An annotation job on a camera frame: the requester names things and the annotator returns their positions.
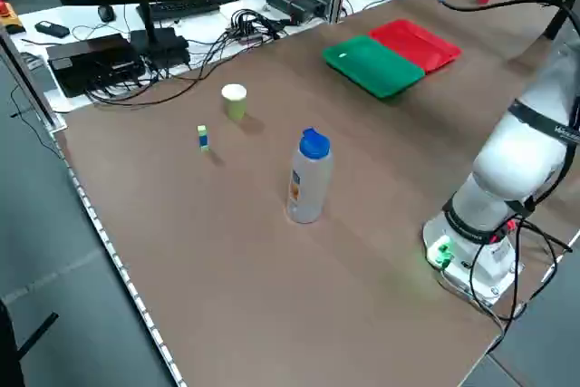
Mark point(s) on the black monitor stand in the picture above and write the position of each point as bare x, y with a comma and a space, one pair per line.
156, 40

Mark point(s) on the black computer mouse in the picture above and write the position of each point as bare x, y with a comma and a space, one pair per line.
106, 13

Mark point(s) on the green and blue block stack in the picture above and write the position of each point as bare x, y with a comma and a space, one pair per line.
203, 138

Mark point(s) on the red plastic tray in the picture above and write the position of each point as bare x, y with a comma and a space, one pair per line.
414, 42

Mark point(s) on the small black handheld device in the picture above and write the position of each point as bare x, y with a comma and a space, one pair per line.
51, 29

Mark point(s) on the light green paper cup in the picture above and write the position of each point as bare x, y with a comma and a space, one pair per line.
234, 105

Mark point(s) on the black keyboard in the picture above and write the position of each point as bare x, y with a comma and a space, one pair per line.
190, 5

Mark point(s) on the green plastic tray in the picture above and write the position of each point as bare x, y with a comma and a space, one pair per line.
371, 66

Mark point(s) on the red emergency stop button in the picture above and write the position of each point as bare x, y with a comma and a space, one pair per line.
8, 15

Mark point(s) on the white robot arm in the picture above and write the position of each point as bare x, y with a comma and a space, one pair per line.
521, 156

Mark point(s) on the clear bottle with blue lid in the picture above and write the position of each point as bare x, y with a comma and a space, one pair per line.
308, 178

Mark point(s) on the black electronics box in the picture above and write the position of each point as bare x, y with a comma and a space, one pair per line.
90, 60

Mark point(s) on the aluminium frame bar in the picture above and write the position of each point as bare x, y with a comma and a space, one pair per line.
27, 79

